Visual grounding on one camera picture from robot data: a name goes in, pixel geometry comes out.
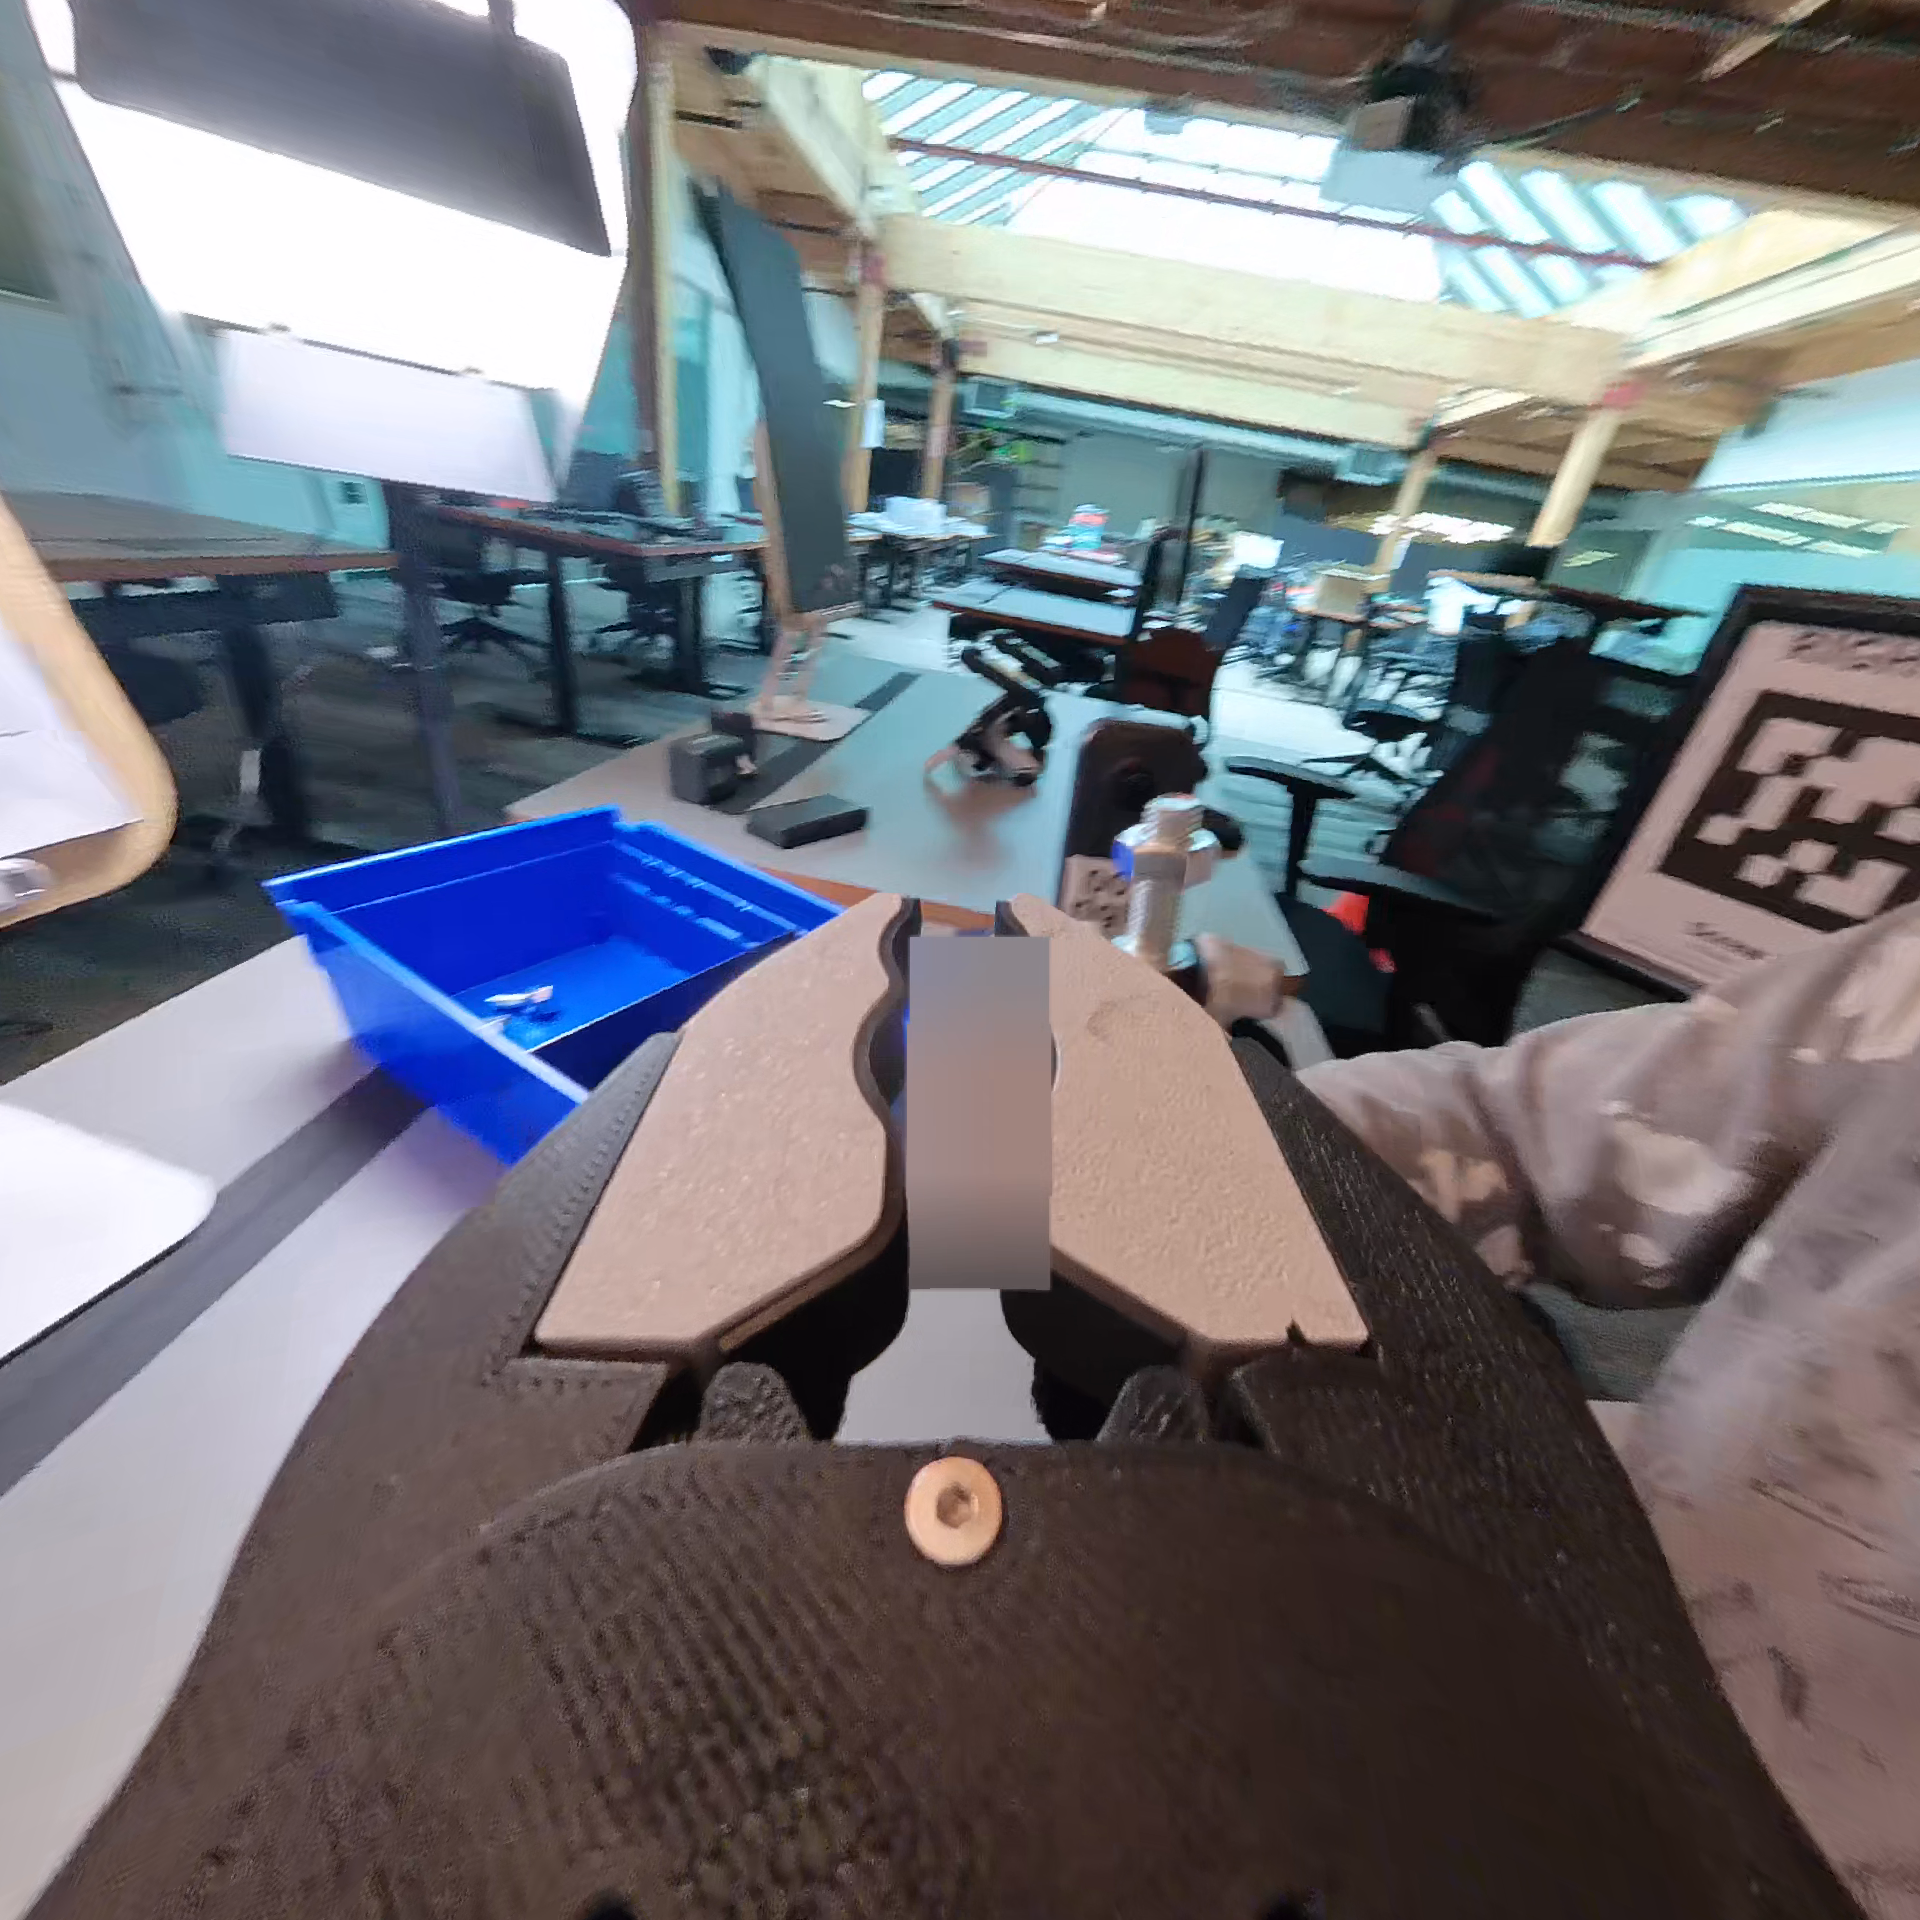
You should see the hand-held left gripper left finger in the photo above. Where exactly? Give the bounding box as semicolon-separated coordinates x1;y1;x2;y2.
532;896;921;1420

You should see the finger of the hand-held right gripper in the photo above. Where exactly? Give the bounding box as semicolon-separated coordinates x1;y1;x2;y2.
1190;933;1288;1038

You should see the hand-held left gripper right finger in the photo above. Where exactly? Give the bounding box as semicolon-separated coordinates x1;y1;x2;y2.
997;896;1369;1420

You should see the blue plastic bin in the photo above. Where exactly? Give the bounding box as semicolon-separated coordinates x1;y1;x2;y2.
263;806;841;1163

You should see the person's right forearm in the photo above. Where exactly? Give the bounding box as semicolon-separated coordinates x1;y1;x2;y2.
1296;901;1920;1920

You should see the brown chair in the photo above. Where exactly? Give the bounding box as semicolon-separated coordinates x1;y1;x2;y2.
1117;621;1221;725

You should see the black handheld device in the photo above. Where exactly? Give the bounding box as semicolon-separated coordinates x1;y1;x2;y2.
921;637;1056;792

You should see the black mesh office chair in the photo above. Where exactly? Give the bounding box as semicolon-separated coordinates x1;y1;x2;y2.
1230;631;1704;1052

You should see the black strip mat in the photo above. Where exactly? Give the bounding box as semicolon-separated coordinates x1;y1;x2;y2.
717;670;921;815

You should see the wooden panel stand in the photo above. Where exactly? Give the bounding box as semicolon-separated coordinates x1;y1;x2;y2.
744;598;876;745

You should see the tall black panel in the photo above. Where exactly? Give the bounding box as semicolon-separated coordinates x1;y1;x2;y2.
702;181;860;616

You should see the black white marker board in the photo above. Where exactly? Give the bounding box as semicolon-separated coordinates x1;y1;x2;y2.
1573;585;1920;993

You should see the black light stand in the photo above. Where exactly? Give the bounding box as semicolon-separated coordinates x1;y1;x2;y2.
382;479;467;840

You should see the dark wooden desk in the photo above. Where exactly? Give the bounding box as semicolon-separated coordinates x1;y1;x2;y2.
0;486;399;847
435;502;771;748

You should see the grey ceiling box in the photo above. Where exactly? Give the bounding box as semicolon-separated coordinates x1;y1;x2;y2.
1318;46;1478;220

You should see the wooden document board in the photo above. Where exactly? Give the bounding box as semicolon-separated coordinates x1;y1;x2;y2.
0;496;182;933

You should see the printed instruction sheet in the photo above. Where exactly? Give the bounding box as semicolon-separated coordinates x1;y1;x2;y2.
0;608;140;864

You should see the white diffuser panel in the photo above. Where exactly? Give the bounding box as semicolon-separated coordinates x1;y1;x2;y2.
217;329;559;505

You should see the black light flag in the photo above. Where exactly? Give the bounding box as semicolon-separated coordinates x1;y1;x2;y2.
67;0;617;255

